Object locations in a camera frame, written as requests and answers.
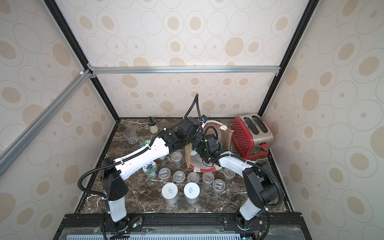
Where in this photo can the seed jar sunflower label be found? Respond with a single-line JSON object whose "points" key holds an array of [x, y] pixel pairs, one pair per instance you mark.
{"points": [[145, 143]]}

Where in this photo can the small jar red label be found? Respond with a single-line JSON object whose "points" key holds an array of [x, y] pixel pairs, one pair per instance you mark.
{"points": [[165, 174]]}

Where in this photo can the horizontal aluminium rail back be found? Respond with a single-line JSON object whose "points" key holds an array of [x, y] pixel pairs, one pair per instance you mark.
{"points": [[185, 70]]}

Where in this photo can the seed jar green label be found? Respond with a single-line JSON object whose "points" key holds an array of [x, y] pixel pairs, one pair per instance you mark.
{"points": [[177, 157]]}

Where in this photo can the clear plastic cup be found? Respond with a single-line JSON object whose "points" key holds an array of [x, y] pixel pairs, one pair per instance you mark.
{"points": [[131, 136]]}

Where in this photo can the aluminium rail left wall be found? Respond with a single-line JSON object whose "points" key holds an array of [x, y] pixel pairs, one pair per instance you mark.
{"points": [[23, 140]]}

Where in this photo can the wide jar dark lid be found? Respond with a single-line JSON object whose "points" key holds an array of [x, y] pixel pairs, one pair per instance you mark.
{"points": [[192, 193]]}

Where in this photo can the wide jar purple flower label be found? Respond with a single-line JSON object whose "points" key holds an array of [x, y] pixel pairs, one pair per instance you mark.
{"points": [[150, 170]]}

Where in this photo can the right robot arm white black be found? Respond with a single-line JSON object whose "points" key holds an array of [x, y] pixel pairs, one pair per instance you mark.
{"points": [[262, 187]]}

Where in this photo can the seed jar yellow label back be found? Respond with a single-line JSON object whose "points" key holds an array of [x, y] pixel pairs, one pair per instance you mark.
{"points": [[228, 174]]}

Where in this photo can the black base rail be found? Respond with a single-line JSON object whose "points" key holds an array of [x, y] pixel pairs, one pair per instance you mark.
{"points": [[273, 226]]}

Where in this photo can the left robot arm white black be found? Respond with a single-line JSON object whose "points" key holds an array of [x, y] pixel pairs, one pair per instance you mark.
{"points": [[163, 143]]}

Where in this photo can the red burlap canvas bag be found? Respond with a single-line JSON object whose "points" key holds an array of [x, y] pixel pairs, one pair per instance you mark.
{"points": [[193, 159]]}

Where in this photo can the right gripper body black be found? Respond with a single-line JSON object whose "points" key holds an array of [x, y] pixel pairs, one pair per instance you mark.
{"points": [[204, 152]]}

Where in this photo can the red silver toaster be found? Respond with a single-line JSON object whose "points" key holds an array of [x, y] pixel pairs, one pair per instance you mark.
{"points": [[252, 136]]}

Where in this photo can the wide jar white bottom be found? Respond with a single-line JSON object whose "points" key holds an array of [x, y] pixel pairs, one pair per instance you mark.
{"points": [[170, 193]]}

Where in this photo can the seed jar orange label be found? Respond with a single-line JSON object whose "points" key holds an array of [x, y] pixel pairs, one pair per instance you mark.
{"points": [[179, 177]]}

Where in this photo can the glass sugar jar black lid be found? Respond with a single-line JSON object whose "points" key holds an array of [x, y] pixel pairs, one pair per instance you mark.
{"points": [[152, 123]]}

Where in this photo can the seed jar red label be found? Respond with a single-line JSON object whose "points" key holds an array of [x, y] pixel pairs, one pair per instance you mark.
{"points": [[208, 178]]}

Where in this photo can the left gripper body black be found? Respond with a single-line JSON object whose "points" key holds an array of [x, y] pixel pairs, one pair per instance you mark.
{"points": [[196, 138]]}

